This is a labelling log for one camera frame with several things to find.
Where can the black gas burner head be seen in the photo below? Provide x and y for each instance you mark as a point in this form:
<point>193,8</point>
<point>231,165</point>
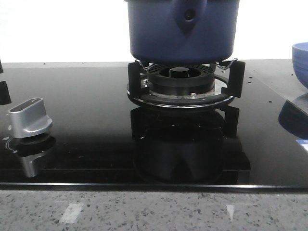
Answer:
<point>180,80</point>

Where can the blue label sticker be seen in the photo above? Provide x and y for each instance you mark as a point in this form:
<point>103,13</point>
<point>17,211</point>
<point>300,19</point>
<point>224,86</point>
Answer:
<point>303,144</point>

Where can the silver stove knob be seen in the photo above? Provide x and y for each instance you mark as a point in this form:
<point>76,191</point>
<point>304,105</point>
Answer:
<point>29,118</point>

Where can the black pot support grate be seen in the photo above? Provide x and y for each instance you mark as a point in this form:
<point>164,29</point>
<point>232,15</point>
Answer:
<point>228,85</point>

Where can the blue ceramic bowl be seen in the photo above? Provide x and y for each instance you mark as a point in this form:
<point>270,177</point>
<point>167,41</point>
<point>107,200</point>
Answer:
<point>300,62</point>

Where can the blue cooking pot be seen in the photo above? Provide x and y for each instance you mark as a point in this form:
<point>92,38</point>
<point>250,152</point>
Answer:
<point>182,31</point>

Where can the left black pot support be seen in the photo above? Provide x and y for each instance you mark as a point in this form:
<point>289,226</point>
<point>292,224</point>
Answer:
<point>4,93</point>

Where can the black glass gas cooktop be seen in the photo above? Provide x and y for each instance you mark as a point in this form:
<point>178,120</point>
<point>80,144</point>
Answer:
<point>100,140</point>

